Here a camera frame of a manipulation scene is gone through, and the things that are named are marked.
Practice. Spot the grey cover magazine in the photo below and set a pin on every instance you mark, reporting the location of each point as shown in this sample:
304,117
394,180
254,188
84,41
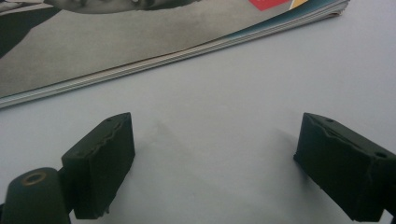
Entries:
102,46

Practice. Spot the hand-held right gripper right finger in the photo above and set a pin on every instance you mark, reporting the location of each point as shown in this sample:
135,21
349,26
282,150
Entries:
345,168

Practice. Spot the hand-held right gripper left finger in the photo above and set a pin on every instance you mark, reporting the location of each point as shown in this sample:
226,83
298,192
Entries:
99,165

